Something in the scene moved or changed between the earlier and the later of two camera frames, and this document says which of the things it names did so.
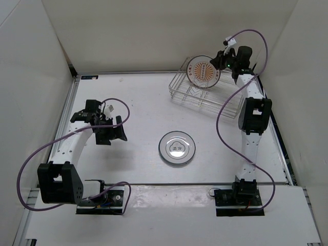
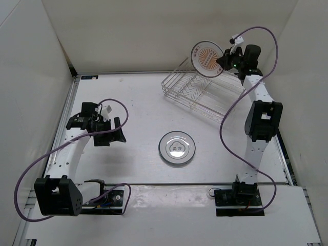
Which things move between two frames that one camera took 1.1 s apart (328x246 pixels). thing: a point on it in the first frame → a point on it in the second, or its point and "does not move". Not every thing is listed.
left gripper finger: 118,132 does not move
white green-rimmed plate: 177,149 does not move
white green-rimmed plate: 177,146 does not move
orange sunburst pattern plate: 201,73 → 204,56
